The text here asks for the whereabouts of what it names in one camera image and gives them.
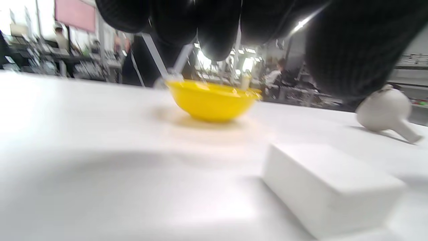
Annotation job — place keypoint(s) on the person's left hand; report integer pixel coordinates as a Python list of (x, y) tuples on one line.
[(351, 50)]

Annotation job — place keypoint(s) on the yellow plastic bowl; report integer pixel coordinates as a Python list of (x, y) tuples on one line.
[(210, 103)]

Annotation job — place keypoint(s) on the grey plastic funnel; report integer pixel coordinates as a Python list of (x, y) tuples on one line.
[(384, 110)]

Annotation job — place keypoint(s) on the black office chair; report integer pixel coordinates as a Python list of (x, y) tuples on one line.
[(147, 67)]

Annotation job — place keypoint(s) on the white square jar lid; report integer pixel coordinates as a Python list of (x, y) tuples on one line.
[(327, 187)]

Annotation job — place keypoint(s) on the pink wall board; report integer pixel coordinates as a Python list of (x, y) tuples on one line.
[(75, 11)]

